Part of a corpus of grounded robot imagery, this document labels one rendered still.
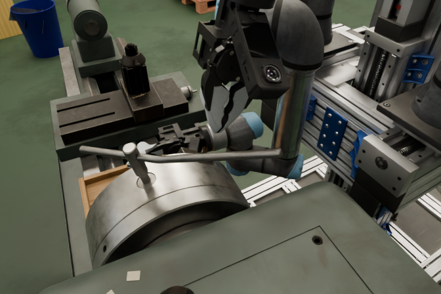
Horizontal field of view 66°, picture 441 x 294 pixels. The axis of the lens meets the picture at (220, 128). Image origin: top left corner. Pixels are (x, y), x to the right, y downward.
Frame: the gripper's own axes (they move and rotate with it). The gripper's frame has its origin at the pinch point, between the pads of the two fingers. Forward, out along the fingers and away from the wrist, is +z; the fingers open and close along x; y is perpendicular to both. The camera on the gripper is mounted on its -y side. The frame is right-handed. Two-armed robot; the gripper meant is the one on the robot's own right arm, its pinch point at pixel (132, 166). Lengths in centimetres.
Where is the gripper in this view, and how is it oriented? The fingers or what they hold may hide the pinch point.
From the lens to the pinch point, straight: 84.0
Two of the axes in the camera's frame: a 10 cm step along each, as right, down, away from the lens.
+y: -4.0, -5.9, 7.0
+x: 0.0, -7.7, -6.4
